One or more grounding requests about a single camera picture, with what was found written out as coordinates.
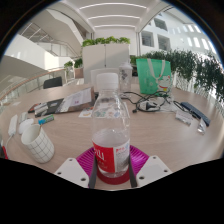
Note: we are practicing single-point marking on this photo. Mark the small dark red device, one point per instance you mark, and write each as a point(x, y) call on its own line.
point(34, 107)

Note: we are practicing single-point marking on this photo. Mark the green plants atop cabinet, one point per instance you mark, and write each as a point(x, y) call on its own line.
point(105, 40)

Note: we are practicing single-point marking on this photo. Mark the small white case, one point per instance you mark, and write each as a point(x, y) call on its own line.
point(23, 116)

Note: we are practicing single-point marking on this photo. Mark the white grid-patterned mug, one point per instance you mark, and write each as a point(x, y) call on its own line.
point(40, 146)

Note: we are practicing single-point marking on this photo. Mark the white rectangular packet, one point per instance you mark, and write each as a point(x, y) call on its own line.
point(184, 117)

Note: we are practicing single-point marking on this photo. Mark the dark blue flat case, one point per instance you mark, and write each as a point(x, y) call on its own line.
point(196, 113)

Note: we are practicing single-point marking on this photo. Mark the green tote bag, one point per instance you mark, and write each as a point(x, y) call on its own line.
point(148, 78)

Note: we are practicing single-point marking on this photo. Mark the white power strip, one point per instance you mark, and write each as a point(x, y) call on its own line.
point(12, 125)

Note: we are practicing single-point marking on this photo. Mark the white computer mouse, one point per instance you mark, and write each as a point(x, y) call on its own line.
point(25, 126)

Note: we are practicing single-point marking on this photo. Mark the red and black chair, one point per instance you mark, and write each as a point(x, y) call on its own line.
point(2, 150)

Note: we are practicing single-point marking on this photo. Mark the white cabinet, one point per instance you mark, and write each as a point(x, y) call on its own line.
point(100, 58)

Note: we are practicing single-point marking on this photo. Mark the ceiling light strips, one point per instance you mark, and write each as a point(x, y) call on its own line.
point(113, 16)

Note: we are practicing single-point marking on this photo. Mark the colourful sticker sheet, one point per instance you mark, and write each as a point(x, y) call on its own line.
point(86, 112)

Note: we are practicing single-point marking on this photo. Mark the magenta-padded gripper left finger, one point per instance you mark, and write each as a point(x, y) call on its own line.
point(71, 171)

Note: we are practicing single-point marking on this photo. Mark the white chair with plain backrest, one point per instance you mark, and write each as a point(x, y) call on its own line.
point(94, 77)

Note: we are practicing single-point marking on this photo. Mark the small potted green plant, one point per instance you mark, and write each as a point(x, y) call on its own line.
point(68, 64)

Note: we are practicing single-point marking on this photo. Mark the small clear plastic packet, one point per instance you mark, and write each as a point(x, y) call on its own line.
point(202, 126)

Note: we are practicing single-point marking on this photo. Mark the row of green hedge plants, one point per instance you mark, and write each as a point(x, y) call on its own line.
point(196, 68)

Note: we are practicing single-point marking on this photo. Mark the clear red-labelled water bottle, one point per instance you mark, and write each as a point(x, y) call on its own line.
point(110, 133)

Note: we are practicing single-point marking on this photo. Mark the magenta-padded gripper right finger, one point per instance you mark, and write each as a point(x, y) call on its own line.
point(153, 170)

